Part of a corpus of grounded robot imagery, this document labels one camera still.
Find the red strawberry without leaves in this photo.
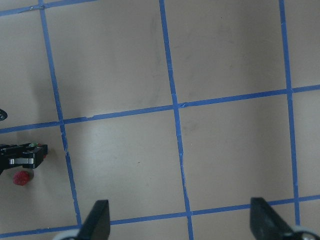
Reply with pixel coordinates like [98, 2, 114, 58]
[12, 171, 31, 186]

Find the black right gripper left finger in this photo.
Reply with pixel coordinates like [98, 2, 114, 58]
[77, 200, 111, 240]

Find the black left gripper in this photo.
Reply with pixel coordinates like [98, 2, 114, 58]
[0, 143, 45, 174]

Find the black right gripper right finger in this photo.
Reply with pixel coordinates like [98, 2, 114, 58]
[250, 197, 293, 240]

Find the red strawberry green top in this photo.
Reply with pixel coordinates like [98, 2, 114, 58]
[29, 142, 48, 158]

